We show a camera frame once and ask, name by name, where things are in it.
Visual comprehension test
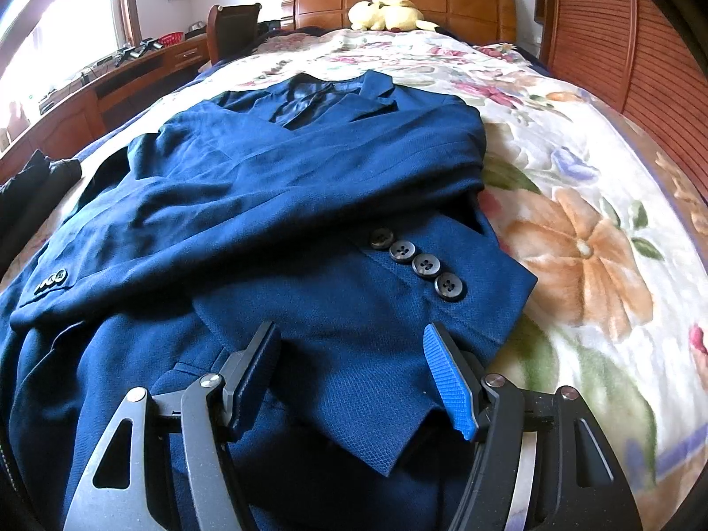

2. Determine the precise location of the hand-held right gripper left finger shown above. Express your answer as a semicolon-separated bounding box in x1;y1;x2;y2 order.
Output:
60;321;283;531

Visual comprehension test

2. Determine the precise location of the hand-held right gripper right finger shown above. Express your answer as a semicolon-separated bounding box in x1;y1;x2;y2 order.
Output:
423;322;645;531

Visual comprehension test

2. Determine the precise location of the blue suit jacket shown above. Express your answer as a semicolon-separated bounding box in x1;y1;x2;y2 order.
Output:
0;71;540;531

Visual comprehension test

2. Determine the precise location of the floral blanket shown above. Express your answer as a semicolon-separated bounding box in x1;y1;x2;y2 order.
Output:
0;27;708;531

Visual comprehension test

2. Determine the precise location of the black folded shirt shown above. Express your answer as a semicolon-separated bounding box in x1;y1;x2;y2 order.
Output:
0;150;53;258

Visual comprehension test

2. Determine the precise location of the wooden desk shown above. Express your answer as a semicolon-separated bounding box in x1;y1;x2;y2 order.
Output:
0;33;211;178

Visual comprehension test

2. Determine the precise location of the dark wooden chair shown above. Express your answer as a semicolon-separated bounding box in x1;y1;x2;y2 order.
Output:
207;4;263;64

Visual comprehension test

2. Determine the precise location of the black tripod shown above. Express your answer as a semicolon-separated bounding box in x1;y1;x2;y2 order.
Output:
113;38;161;62

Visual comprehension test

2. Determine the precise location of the yellow plush toy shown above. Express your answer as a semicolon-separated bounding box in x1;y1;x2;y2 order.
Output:
347;0;440;33

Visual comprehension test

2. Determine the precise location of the wooden louvred wardrobe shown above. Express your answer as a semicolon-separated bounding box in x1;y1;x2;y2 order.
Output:
535;0;708;200

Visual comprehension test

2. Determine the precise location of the window with wooden frame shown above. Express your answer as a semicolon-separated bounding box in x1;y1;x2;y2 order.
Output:
0;0;139;139

